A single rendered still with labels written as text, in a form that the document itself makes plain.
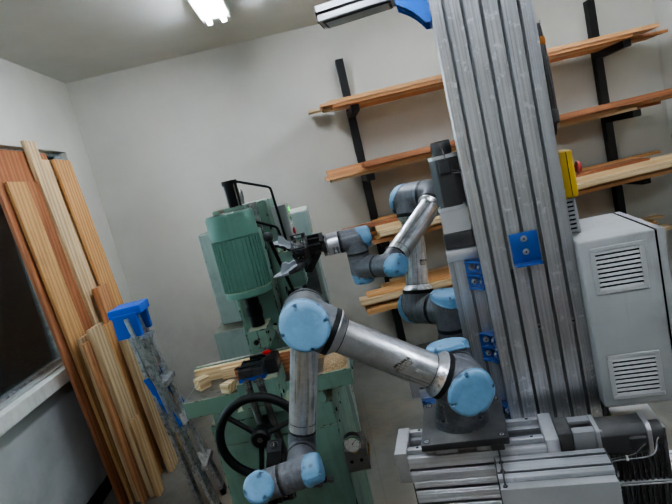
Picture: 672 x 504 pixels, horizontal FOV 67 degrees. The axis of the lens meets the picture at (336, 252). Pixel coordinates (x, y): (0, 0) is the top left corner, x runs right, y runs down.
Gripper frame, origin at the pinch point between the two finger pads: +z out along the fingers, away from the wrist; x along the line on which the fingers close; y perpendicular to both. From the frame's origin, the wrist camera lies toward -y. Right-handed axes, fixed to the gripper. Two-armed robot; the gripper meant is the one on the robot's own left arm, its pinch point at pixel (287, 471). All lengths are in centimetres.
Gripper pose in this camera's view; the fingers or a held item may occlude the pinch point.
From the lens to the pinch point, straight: 168.7
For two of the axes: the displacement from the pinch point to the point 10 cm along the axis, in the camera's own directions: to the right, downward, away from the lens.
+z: 1.3, 3.5, 9.3
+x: 9.7, -2.3, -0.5
